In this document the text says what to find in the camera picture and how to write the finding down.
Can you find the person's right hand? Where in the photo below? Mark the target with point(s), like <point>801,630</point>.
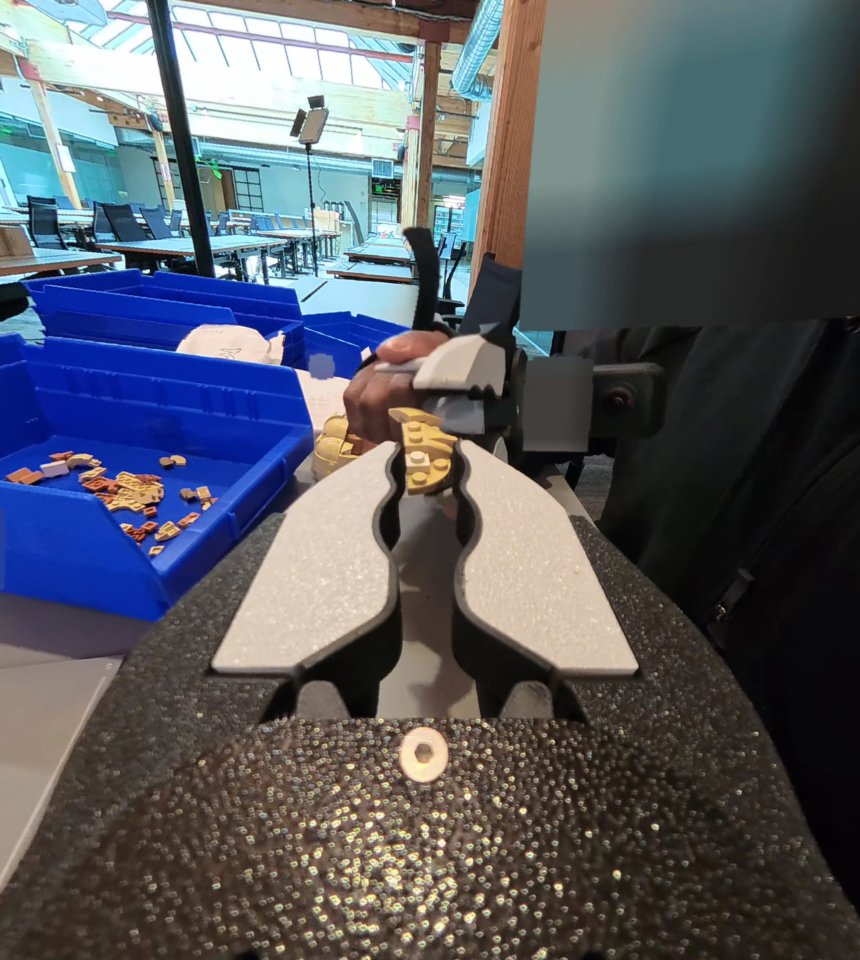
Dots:
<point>370,397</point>

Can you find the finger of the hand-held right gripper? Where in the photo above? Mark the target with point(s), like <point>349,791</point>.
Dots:
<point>467,367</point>
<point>464,416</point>

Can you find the pale plastic bag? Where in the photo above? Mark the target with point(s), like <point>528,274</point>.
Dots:
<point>227,346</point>

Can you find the group of small loose bricks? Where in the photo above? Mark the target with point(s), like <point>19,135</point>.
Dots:
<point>126,487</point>

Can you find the silver ventilation duct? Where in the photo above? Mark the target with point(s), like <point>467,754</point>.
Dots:
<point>475,52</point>

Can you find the person's black jacket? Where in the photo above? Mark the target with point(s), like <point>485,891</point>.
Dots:
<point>775,600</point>

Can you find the tan and brown brick model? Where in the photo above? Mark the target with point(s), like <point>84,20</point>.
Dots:
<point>336,446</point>

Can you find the black floor lamp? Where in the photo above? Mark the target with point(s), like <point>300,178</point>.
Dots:
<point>182,150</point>

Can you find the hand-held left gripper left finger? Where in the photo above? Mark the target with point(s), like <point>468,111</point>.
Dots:
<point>310,585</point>

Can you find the wooden support post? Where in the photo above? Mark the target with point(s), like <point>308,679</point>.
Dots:
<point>509,150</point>

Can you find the grey instruction booklet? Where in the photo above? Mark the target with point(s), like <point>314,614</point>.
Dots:
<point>25,735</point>

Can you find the tan brick assembly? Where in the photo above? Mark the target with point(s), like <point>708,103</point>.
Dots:
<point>422,457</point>

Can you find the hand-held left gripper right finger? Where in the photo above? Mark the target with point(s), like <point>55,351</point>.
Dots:
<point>542,592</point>

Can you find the light panel on tripod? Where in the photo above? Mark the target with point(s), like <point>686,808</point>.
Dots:
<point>314,124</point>

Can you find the blue plastic storage bin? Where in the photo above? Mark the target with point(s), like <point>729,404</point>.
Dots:
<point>212,420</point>
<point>355,334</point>
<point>175,300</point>

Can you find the grey desk with wooden edge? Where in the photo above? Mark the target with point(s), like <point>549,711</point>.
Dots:
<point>40,262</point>

